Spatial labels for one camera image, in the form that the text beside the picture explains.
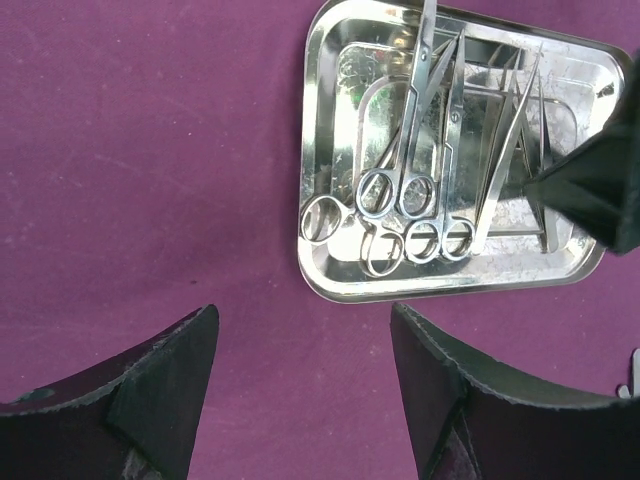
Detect short steel scissors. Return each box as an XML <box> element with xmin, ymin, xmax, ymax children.
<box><xmin>405</xmin><ymin>31</ymin><xmax>476</xmax><ymax>265</ymax></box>

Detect long steel scissors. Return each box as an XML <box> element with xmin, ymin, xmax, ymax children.
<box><xmin>355</xmin><ymin>0</ymin><xmax>437</xmax><ymax>220</ymax></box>

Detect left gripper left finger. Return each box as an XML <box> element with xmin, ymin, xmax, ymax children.
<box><xmin>1</xmin><ymin>305</ymin><xmax>219</xmax><ymax>479</ymax></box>

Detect steel instrument tray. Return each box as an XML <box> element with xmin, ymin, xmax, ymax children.
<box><xmin>297</xmin><ymin>1</ymin><xmax>631</xmax><ymax>303</ymax></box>

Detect curved steel scissors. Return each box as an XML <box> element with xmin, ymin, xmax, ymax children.
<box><xmin>300</xmin><ymin>34</ymin><xmax>465</xmax><ymax>278</ymax></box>

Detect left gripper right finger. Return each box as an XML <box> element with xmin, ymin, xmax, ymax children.
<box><xmin>390</xmin><ymin>303</ymin><xmax>639</xmax><ymax>479</ymax></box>

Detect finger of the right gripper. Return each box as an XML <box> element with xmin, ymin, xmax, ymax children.
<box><xmin>524</xmin><ymin>58</ymin><xmax>639</xmax><ymax>255</ymax></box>

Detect fine pointed steel tweezers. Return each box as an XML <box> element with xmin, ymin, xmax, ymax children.
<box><xmin>471</xmin><ymin>49</ymin><xmax>542</xmax><ymax>255</ymax></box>

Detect purple cloth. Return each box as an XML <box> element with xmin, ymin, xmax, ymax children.
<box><xmin>0</xmin><ymin>0</ymin><xmax>640</xmax><ymax>480</ymax></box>

